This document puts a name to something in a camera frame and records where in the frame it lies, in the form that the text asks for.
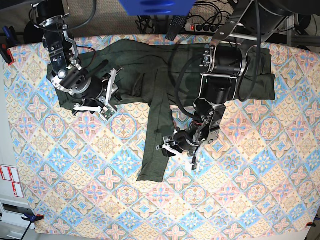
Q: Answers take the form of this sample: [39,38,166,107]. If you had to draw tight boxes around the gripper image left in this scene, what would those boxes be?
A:
[47,60,123,115]

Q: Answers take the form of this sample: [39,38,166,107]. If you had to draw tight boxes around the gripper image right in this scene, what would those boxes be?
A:
[155,127,203,166]

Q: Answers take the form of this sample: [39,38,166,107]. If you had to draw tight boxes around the dark green long-sleeve T-shirt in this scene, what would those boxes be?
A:
[46,38,277,183]

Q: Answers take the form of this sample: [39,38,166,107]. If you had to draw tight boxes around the robot arm image right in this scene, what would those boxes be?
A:
[156,0,294,170]

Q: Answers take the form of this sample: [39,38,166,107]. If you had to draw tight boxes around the colourful patterned tablecloth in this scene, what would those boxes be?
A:
[2,43,320,240]

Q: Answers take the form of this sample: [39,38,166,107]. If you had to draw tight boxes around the blue plastic box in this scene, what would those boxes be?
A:
[119,0,196,16]

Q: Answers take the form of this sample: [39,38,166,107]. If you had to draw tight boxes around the blue clamp top left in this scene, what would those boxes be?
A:
[0,26,15,66]

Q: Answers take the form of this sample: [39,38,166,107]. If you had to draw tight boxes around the blue clamp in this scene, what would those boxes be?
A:
[20,213,45,240]
[0,26,15,66]

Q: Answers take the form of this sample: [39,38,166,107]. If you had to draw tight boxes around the black remote-like device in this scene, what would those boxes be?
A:
[165,15,187,41]

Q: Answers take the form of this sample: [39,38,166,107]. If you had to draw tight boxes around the red white label stickers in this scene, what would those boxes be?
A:
[0,165,24,198]

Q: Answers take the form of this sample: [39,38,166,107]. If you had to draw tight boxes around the blue clamp bottom left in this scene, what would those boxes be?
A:
[20,213,45,240]

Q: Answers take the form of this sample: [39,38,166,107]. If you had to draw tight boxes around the clamp bottom right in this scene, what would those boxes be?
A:
[306,222,317,227]

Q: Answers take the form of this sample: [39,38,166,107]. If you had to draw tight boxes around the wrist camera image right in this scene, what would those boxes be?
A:
[191,159,200,171]

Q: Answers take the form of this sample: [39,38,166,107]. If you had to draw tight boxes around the black power strip red switch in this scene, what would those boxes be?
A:
[184,23,222,33]

